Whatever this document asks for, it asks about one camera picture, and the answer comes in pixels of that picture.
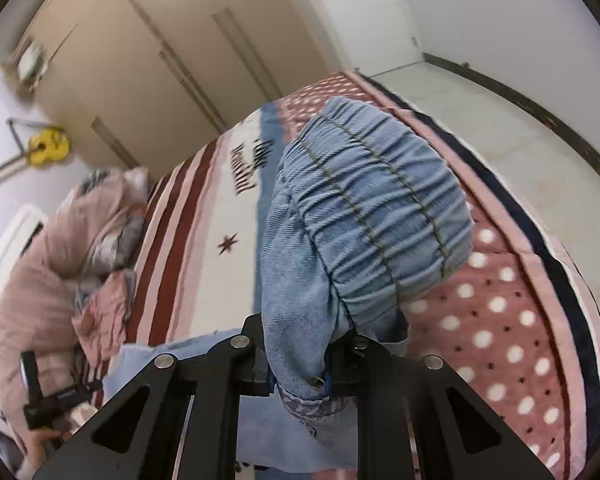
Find yellow toy guitar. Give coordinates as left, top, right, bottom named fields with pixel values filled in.
left=0, top=117, right=72, bottom=191

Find pink quilt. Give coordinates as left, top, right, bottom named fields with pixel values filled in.
left=0, top=167, right=153, bottom=443

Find person's left hand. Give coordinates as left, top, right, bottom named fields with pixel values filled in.
left=26, top=429, right=65, bottom=477

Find cream wardrobe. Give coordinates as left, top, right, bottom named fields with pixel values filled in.
left=15, top=0, right=342, bottom=171

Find blue denim pants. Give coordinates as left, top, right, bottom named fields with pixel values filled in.
left=102, top=96, right=476, bottom=476

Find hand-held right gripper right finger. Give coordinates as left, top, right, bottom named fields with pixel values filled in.
left=326, top=332, right=556, bottom=480

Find white green box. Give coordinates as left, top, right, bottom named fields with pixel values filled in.
left=11, top=40, right=48, bottom=92

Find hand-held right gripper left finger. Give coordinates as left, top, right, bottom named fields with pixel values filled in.
left=32, top=313, right=272, bottom=480

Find striped dotted printed blanket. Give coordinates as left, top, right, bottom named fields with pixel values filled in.
left=92, top=70, right=600, bottom=480

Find white door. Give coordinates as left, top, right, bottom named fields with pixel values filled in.
left=280, top=0, right=423, bottom=75

